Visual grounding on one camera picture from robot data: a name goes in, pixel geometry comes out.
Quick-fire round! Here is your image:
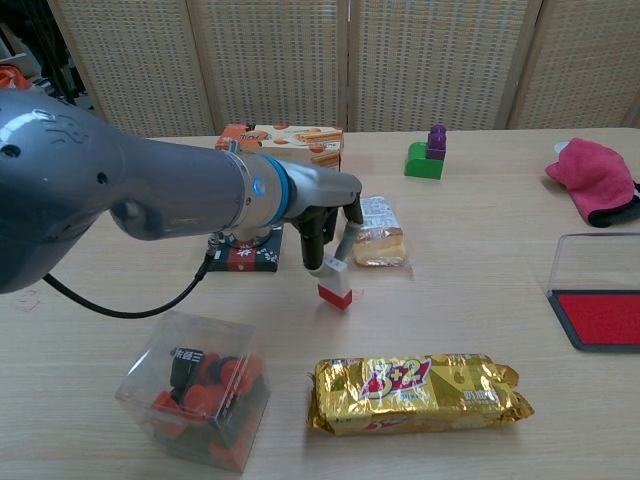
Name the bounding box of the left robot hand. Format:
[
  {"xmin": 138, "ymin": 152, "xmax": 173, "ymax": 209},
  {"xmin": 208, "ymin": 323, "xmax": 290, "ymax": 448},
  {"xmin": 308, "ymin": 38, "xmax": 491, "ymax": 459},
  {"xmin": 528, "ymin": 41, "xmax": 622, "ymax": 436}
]
[{"xmin": 284, "ymin": 162, "xmax": 365, "ymax": 271}]

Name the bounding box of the small red white block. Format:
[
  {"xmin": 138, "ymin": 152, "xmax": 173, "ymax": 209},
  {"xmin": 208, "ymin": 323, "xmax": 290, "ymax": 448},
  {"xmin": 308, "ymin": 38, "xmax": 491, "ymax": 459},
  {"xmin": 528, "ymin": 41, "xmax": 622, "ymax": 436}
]
[{"xmin": 317, "ymin": 254, "xmax": 353, "ymax": 312}]

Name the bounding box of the pink cloth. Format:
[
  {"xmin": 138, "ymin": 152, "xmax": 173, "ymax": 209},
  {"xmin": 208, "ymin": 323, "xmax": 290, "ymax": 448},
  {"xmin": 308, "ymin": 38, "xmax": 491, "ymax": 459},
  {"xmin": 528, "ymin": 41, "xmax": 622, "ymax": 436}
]
[{"xmin": 544, "ymin": 137, "xmax": 640, "ymax": 229}]

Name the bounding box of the black tripod stand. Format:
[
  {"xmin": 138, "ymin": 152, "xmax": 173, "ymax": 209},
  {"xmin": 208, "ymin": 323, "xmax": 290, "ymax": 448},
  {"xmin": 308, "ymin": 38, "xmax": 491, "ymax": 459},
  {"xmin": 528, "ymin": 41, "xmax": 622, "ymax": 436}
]
[{"xmin": 29, "ymin": 0, "xmax": 96, "ymax": 109}]

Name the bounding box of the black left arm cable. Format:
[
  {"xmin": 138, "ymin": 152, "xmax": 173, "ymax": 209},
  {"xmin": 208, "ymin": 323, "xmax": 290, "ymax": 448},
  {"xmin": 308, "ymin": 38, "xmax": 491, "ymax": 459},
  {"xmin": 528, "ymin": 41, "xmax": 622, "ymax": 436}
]
[{"xmin": 42, "ymin": 238, "xmax": 222, "ymax": 319}]

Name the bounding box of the red ink pad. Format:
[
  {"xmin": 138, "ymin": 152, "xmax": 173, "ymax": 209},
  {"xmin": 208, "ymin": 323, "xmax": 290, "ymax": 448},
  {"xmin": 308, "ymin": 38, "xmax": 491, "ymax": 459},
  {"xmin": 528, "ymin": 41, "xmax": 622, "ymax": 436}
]
[{"xmin": 547, "ymin": 232, "xmax": 640, "ymax": 354}]

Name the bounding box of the clear box of orange parts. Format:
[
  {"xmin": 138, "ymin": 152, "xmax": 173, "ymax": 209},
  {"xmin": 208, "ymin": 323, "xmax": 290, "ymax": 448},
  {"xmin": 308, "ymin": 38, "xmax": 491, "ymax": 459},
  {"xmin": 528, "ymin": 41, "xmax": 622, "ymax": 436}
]
[{"xmin": 114, "ymin": 310, "xmax": 272, "ymax": 474}]

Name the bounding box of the orange biscuit box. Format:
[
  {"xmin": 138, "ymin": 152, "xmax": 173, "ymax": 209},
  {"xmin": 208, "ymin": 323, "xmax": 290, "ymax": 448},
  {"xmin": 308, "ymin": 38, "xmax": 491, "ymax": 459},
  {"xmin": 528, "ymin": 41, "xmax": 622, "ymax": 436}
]
[{"xmin": 214, "ymin": 123, "xmax": 345, "ymax": 174}]

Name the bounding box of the woven wooden folding screen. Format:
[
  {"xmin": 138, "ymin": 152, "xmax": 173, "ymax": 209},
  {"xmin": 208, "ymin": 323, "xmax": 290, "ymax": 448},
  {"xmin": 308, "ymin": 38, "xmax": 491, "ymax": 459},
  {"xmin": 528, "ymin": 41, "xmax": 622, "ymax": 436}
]
[{"xmin": 47, "ymin": 0, "xmax": 640, "ymax": 139}]

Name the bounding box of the dark patterned box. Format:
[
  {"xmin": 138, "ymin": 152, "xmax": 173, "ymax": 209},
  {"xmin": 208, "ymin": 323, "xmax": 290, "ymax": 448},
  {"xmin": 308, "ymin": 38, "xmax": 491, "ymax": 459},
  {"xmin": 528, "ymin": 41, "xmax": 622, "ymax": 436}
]
[{"xmin": 205, "ymin": 224, "xmax": 285, "ymax": 274}]

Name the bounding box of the gold biscuit packet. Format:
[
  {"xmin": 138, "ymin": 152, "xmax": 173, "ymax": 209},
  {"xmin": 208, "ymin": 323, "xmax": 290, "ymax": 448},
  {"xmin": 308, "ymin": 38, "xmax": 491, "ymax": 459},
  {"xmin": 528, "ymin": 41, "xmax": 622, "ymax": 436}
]
[{"xmin": 306, "ymin": 353, "xmax": 535, "ymax": 436}]

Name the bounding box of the orange bag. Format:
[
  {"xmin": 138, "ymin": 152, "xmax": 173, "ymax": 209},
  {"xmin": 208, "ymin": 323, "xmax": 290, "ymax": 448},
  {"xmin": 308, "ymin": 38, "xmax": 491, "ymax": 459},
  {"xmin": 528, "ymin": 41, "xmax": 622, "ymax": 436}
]
[{"xmin": 0, "ymin": 64, "xmax": 31, "ymax": 94}]

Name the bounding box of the packaged bread slice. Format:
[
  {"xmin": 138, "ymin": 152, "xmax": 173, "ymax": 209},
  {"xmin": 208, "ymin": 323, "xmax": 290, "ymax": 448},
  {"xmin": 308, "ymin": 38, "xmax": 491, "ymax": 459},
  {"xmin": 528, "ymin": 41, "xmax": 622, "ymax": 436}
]
[{"xmin": 352, "ymin": 195, "xmax": 412, "ymax": 269}]

